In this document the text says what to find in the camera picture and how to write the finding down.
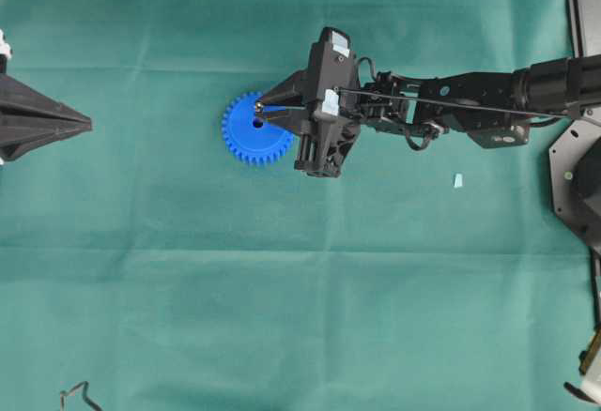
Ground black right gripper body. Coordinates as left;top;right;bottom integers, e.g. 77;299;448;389
295;27;361;178

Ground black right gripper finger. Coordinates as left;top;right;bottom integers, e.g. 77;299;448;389
262;108;311;137
259;69;307;107

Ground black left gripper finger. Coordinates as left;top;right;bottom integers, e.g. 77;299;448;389
1;122;92;161
1;74;92;125

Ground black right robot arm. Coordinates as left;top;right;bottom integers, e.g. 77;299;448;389
254;27;600;177

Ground blue plastic gear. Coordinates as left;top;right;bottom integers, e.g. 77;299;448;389
221;92;294;166

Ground green cloth table cover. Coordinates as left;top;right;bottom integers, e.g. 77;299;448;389
1;0;593;410

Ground white and yellow corner device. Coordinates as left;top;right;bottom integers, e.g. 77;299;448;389
563;329;600;406

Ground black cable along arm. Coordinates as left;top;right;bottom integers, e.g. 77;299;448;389
335;86;572;119

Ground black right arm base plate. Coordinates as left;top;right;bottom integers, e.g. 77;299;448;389
548;120;600;252

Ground thin bent metal wire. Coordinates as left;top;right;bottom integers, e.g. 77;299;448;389
59;381;103;411

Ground black frame rail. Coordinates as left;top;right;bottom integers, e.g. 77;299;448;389
566;0;600;57

